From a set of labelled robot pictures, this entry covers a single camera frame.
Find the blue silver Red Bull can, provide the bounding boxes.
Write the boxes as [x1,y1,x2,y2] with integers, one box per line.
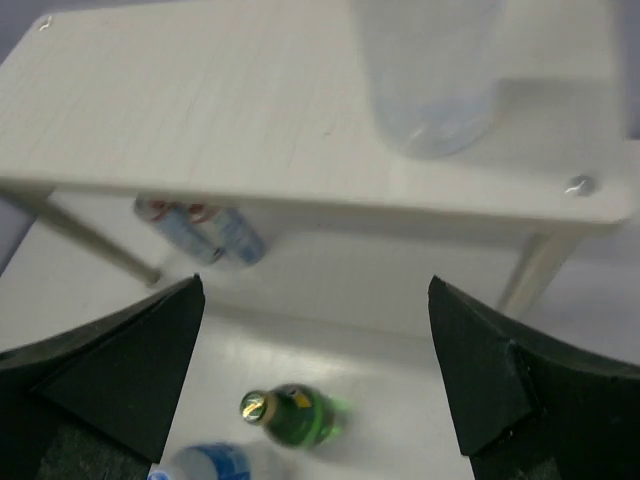
[186,204,266,266]

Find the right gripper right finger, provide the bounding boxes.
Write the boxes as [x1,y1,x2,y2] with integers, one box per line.
[428,277,639,479]

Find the white two-tier shelf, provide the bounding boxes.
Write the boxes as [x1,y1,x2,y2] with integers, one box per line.
[1,1,637,313]

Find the silver blue can left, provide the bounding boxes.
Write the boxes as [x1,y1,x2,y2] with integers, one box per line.
[133,197,223,265]

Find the Pocari Sweat bottle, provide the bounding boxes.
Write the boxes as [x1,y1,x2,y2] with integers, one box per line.
[147,441,287,480]
[350,0,504,159]

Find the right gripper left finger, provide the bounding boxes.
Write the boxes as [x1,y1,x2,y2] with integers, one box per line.
[1,275,205,479]

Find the green glass bottle rear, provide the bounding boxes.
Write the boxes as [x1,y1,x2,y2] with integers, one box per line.
[239,383,350,450]

